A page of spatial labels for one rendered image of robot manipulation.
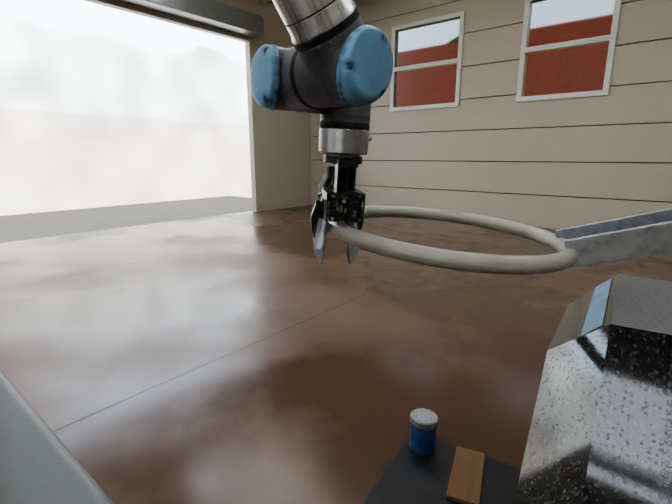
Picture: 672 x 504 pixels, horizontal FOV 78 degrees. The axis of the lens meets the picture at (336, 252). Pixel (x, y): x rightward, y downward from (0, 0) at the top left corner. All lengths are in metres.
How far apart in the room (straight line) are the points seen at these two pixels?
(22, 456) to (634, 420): 0.70
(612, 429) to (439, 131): 7.18
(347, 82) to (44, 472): 0.48
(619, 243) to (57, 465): 0.82
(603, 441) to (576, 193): 6.38
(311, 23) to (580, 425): 0.65
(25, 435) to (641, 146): 6.83
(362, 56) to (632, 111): 6.48
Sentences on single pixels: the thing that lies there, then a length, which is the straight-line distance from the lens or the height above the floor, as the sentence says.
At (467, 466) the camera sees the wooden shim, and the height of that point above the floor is 0.03.
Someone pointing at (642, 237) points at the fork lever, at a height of 0.95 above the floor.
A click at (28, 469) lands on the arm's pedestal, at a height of 0.85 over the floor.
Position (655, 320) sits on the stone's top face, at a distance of 0.83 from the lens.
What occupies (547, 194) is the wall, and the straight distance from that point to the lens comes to 7.07.
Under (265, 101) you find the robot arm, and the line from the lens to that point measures 0.66.
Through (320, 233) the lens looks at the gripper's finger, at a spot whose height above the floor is 0.94.
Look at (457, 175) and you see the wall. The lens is 7.50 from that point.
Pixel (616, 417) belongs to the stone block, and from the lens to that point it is 0.73.
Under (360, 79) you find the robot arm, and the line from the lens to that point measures 0.55.
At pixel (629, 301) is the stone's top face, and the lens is 0.91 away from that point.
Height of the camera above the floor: 1.08
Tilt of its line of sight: 13 degrees down
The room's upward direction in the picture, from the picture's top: straight up
